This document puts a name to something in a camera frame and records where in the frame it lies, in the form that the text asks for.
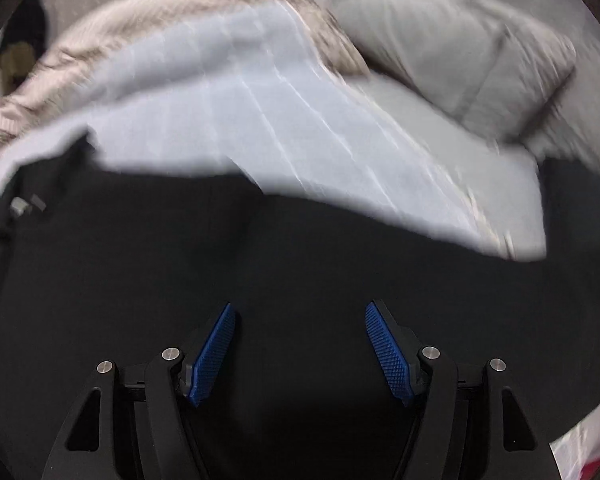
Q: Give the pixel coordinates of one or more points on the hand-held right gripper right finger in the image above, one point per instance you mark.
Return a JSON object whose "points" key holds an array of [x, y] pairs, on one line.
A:
{"points": [[387, 355]]}

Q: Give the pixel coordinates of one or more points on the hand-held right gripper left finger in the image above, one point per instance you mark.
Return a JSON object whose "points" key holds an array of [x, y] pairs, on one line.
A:
{"points": [[212, 355]]}

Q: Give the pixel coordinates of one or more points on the black garment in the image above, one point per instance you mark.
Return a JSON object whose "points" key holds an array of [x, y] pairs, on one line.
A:
{"points": [[300, 270]]}

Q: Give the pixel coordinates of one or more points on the white and red object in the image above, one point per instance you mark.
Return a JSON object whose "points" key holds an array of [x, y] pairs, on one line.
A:
{"points": [[580, 445]]}

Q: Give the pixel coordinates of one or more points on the grey bed sheet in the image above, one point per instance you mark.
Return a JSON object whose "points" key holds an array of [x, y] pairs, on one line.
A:
{"points": [[420, 125]]}

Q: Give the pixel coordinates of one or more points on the light blue checked bed cover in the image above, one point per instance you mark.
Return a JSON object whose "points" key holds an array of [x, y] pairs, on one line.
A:
{"points": [[205, 110]]}

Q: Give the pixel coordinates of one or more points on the grey pillow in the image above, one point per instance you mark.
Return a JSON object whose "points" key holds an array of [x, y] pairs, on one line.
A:
{"points": [[445, 45]]}

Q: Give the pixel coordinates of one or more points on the beige striped blanket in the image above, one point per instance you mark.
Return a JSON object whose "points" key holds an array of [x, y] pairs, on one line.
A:
{"points": [[130, 25]]}

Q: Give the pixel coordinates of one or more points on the dark cloth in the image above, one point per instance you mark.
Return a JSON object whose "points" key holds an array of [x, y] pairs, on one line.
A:
{"points": [[22, 45]]}

